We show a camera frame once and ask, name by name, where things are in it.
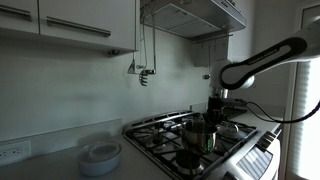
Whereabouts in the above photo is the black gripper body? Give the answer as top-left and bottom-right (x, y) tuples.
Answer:
(207, 95), (228, 116)

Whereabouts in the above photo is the silver steel pot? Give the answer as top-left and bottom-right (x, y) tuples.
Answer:
(181, 120), (218, 155)

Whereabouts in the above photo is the black cast iron stove grate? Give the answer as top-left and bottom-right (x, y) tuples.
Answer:
(123, 119), (234, 179)
(173, 110), (260, 138)
(149, 114), (250, 153)

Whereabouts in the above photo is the black gas burner cap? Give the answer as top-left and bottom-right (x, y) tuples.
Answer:
(174, 149), (205, 177)
(151, 132), (167, 146)

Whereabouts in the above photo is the silver range knob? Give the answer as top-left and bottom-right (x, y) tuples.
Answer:
(268, 130), (280, 140)
(263, 135), (274, 146)
(258, 141), (270, 152)

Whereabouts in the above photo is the stainless steel gas range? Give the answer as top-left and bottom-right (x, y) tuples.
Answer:
(121, 109), (284, 180)

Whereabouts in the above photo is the hanging pasta server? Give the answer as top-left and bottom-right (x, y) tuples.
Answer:
(138, 13), (158, 87)

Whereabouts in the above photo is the hanging thin metal utensil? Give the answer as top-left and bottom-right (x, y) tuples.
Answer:
(135, 19), (148, 70)

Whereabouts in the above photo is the white window blind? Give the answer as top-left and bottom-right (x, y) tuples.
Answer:
(289, 59), (320, 180)

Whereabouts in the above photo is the stainless range hood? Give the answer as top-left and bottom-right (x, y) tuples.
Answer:
(139, 0), (248, 42)

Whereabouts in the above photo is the hanging triangular metal turner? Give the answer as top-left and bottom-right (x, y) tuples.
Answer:
(127, 23), (138, 75)

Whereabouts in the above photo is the small white dish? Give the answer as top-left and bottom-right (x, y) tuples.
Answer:
(88, 141), (120, 162)

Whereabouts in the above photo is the white round bowl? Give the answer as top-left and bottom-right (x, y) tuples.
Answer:
(77, 139), (123, 178)

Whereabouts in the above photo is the white cabinet door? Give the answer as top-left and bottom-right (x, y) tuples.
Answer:
(38, 0), (138, 52)
(0, 0), (40, 35)

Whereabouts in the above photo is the metal wall rail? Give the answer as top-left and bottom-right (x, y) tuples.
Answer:
(192, 33), (234, 45)

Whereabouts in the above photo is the black robot wrist cable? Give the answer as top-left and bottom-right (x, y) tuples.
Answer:
(245, 99), (320, 125)

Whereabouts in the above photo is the silver cabinet bar handle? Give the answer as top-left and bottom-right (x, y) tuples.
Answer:
(0, 3), (33, 22)
(45, 16), (112, 38)

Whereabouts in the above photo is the white wall outlet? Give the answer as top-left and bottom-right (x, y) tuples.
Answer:
(0, 139), (32, 167)

